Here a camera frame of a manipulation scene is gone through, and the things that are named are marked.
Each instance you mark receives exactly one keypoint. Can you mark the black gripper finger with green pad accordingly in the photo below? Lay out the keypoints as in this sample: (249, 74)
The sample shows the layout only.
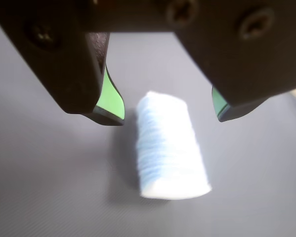
(54, 61)
(249, 61)

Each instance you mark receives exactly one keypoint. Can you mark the white thread spool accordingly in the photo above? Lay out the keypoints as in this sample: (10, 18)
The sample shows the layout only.
(170, 148)

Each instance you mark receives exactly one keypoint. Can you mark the grey textured mat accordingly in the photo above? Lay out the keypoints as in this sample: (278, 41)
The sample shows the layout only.
(51, 172)

